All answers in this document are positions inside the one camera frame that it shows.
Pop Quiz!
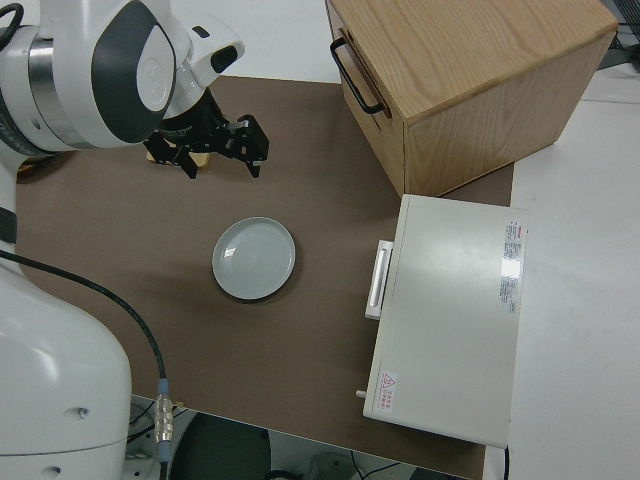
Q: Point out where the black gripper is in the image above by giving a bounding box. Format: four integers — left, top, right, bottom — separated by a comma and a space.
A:
143, 92, 272, 182

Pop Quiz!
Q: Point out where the gray plate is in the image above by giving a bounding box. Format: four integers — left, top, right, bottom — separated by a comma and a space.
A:
211, 215, 300, 303

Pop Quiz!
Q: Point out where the wooden mug rack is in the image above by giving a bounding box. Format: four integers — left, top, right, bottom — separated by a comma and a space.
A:
145, 149, 212, 172

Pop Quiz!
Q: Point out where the brown table mat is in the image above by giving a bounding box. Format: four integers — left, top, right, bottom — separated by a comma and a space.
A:
14, 74, 516, 480

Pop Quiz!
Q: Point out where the white toaster oven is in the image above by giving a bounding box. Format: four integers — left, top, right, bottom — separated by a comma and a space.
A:
354, 193, 530, 447

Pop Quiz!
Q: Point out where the wooden box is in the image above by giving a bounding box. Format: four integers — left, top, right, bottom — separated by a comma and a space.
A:
324, 0, 619, 198

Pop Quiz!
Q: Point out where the black round disc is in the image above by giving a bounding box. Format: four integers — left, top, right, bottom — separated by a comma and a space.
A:
172, 413, 272, 480

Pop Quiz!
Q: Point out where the black box handle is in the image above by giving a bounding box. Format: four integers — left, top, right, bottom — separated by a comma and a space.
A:
329, 38, 387, 116

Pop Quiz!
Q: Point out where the silver toaster oven handle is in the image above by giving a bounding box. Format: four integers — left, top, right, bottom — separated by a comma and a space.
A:
364, 239, 396, 320

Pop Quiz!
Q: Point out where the black cable with metal connector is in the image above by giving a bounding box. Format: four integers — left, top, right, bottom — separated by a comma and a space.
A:
0, 248, 176, 480

